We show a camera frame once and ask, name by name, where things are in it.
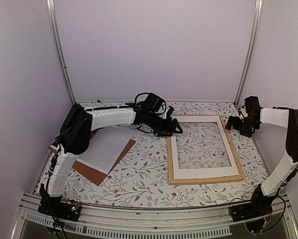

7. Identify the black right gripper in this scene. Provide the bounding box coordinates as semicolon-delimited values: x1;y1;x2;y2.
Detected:
225;116;260;138

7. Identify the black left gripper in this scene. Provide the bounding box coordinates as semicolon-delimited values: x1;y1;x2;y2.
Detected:
147;113;184;138

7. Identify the white photo mat board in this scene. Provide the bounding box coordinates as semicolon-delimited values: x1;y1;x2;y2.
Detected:
171;117;240;179

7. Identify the light wooden picture frame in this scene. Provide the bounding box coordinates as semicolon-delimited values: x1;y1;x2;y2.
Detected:
167;114;244;186

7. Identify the photo with white border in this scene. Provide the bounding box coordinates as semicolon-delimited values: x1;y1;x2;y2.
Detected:
49;125;137;175

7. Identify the clear acrylic sheet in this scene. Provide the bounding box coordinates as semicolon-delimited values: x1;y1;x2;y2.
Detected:
176;122;231;169

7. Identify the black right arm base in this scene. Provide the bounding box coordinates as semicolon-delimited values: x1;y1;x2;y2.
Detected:
228;184;277;222

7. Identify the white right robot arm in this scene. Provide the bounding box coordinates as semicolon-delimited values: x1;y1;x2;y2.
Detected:
225;107;298;197

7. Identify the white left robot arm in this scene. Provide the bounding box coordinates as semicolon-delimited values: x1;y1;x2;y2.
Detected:
39;103;183;216

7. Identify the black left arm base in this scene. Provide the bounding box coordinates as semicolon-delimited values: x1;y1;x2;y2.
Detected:
38;184;81;222

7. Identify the brown backing board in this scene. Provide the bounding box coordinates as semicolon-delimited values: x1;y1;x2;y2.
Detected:
46;137;135;196

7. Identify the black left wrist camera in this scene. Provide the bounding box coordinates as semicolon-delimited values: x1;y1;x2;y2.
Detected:
134;92;167;115

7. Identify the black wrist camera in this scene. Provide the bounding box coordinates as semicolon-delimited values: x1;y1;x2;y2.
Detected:
244;96;261;114
134;92;167;115

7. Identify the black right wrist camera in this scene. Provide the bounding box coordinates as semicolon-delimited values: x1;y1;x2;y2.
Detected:
244;96;261;114

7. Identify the right aluminium corner post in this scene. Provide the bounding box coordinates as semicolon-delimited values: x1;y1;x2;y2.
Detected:
234;0;263;106

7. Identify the aluminium corner post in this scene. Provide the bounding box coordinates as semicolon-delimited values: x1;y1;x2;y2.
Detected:
46;0;76;105
234;0;263;106

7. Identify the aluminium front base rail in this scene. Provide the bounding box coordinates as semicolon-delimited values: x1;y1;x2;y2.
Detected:
11;193;298;239

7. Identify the left aluminium corner post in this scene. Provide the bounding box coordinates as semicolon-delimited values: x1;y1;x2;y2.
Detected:
46;0;76;105

